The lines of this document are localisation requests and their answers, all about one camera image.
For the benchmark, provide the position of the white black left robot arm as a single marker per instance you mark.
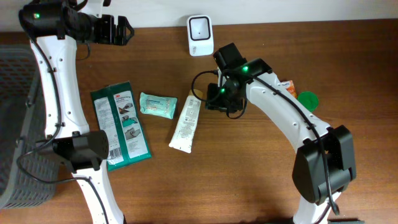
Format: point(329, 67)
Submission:
point(55, 28)

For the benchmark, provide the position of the orange small juice carton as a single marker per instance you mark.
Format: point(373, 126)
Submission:
point(289, 86)

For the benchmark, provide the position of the white barcode scanner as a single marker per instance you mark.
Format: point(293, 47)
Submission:
point(200, 35)

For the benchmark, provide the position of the grey plastic basket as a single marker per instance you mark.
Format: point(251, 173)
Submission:
point(22, 125)

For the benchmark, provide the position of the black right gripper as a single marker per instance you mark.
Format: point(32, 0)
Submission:
point(215, 99)

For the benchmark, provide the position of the white tube gold cap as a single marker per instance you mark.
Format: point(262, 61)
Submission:
point(187, 123)

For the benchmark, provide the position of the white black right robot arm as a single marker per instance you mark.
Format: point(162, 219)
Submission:
point(324, 156)

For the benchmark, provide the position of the green lid glass jar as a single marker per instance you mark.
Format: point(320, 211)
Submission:
point(309, 100)

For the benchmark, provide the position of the green 3M cloth package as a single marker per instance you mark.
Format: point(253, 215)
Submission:
point(116, 114)

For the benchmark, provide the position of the teal wet wipes pack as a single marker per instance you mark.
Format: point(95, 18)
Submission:
point(162, 106)

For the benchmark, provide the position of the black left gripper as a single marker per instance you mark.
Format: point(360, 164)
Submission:
point(108, 37)

